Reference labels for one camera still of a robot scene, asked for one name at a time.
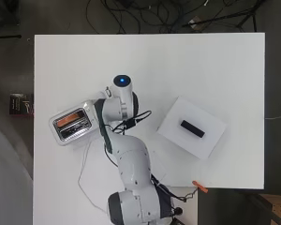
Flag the orange clamp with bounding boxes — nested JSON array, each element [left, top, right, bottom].
[[191, 180, 209, 194]]

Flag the black floor cables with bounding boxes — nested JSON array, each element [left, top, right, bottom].
[[85, 0, 210, 35]]

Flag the black holder block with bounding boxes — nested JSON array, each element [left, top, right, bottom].
[[180, 119, 206, 139]]

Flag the white toaster cord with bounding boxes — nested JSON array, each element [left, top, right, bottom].
[[77, 140, 110, 216]]

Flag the white toaster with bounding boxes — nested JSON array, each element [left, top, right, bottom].
[[49, 99, 100, 147]]

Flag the white hanging sheet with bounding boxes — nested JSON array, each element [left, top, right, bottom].
[[0, 121, 34, 225]]

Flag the black base cable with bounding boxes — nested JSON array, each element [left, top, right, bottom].
[[151, 174, 200, 225]]

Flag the white floor cable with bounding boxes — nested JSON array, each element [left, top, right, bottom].
[[264, 113, 281, 121]]

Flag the toy bread slice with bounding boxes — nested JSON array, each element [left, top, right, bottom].
[[56, 113, 81, 128]]

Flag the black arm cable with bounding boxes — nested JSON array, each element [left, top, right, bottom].
[[102, 110, 153, 163]]

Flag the wooden box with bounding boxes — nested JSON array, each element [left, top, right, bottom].
[[258, 193, 281, 225]]

